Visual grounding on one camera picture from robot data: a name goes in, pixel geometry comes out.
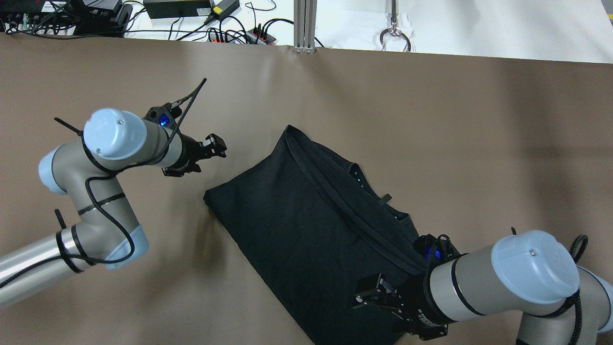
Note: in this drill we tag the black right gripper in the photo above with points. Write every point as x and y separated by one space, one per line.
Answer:
415 302

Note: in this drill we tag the black graphic t-shirt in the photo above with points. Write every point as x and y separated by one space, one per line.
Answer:
310 224

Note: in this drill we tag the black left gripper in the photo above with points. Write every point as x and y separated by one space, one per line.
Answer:
188 152

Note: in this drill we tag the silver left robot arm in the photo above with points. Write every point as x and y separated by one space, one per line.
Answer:
86 170

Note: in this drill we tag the aluminium profile post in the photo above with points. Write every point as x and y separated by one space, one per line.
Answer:
304 26

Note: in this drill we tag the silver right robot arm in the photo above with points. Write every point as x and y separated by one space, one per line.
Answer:
562 303

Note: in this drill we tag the red black power strip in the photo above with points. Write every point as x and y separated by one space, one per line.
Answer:
258 36
218 35

